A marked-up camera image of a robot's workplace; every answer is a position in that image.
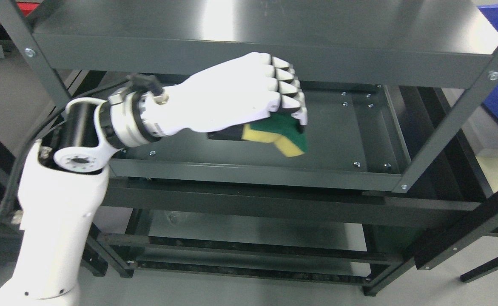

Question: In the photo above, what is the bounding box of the green yellow sponge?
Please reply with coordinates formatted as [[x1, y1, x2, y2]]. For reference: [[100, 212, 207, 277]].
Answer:
[[241, 113, 307, 157]]

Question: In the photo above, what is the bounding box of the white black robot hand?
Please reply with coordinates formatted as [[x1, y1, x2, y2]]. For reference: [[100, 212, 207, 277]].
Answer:
[[139, 52, 308, 137]]

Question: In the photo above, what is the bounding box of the dark metal shelf rack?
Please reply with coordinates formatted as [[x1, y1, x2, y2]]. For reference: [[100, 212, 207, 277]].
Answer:
[[0, 0, 498, 296]]

